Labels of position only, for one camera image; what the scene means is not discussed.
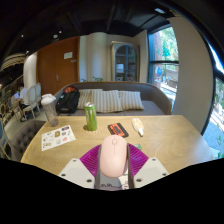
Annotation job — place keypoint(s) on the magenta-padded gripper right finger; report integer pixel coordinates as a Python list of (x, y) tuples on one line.
[(150, 170)]

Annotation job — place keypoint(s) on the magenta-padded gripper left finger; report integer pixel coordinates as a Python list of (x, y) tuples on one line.
[(76, 171)]

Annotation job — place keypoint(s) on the green drink can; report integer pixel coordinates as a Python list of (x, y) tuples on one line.
[(90, 117)]

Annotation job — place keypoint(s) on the striped cushion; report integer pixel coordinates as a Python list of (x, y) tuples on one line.
[(84, 98), (131, 100), (107, 101)]

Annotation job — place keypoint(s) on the group of white chairs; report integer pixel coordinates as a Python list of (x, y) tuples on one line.
[(33, 98)]

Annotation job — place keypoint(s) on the person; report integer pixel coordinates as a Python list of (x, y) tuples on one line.
[(20, 98)]

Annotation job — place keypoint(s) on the grey curved sofa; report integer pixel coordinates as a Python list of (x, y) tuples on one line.
[(153, 100)]

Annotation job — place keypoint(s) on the clear shaker bottle white lid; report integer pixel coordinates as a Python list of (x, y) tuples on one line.
[(50, 111)]

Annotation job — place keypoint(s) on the brown wooden door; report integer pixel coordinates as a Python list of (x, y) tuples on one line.
[(53, 70)]

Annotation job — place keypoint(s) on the arched glass door cabinet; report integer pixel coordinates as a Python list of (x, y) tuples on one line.
[(125, 61)]

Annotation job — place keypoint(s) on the white door sign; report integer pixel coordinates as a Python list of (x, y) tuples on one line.
[(68, 55)]

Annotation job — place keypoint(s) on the black-framed window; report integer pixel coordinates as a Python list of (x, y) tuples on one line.
[(216, 110), (165, 63)]

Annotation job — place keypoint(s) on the white squeeze tube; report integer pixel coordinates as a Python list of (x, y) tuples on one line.
[(137, 126)]

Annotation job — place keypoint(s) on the pink computer mouse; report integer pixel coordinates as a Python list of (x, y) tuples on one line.
[(113, 155)]

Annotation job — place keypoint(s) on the white sticker sheet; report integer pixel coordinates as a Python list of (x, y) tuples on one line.
[(57, 137)]

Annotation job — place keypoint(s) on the grey tufted chair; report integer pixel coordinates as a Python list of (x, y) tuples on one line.
[(23, 138)]

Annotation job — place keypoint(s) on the black and red flat box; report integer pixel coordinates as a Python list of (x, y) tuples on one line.
[(118, 130)]

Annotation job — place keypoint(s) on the black backpack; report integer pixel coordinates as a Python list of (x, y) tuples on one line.
[(68, 100)]

